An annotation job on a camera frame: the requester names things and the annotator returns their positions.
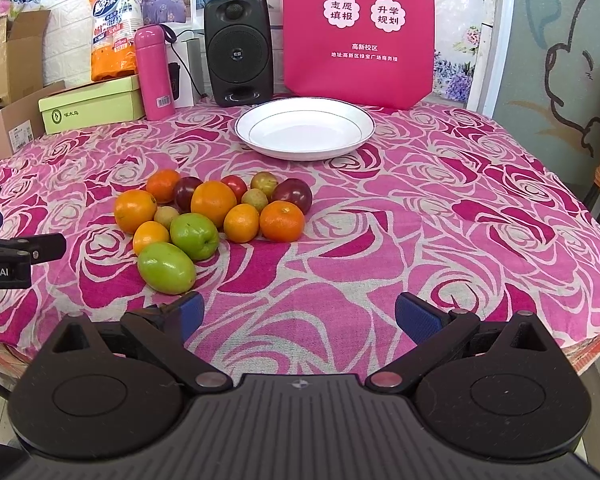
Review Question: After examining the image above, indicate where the oval green fruit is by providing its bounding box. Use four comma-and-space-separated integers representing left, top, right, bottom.
137, 242, 197, 296

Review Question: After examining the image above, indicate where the small yellow orange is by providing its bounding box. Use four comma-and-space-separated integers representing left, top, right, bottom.
132, 221, 170, 256

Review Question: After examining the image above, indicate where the round green apple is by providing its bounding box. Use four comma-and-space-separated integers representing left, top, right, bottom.
170, 214, 220, 261

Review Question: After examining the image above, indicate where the small green-brown fruit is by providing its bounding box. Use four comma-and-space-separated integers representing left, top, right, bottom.
154, 206, 180, 230

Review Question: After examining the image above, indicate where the large orange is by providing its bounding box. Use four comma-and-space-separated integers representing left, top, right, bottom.
114, 190, 158, 234

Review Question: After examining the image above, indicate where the small orange front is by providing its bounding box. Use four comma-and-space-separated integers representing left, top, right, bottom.
223, 204, 260, 244

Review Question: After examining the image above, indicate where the big orange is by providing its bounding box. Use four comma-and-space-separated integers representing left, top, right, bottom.
190, 181, 237, 229

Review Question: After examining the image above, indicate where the dark red plum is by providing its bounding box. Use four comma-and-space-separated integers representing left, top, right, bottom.
174, 177, 202, 212
271, 178, 313, 214

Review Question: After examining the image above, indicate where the tangerine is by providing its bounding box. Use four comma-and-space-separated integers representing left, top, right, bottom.
260, 200, 304, 243
146, 169, 181, 205

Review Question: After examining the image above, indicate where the small yellowish fruit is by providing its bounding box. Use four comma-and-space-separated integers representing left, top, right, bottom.
242, 188, 268, 212

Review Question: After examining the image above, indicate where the small red plum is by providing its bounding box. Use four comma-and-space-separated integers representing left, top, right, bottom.
221, 174, 248, 203

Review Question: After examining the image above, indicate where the yellow-red plum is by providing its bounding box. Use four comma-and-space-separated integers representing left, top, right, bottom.
250, 171, 278, 198

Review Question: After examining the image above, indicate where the brown cardboard box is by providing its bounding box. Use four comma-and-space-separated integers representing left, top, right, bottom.
0, 10, 65, 160

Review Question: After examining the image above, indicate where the light green box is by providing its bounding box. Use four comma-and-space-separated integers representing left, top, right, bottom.
38, 75, 145, 134

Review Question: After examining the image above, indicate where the pink thermos bottle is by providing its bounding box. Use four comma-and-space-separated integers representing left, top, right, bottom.
134, 25, 175, 122

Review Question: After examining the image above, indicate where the white box behind thermos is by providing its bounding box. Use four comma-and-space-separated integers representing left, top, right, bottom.
166, 37, 204, 108

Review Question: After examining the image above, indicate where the white round plate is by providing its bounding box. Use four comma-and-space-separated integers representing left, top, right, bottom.
235, 98, 376, 162

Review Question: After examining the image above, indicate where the pink tote bag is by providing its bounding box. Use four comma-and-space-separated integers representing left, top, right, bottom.
283, 0, 434, 110

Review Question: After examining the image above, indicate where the black speaker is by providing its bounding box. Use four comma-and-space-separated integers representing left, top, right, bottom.
204, 0, 274, 107

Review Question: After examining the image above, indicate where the black cable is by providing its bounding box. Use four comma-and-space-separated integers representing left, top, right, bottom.
159, 23, 212, 101

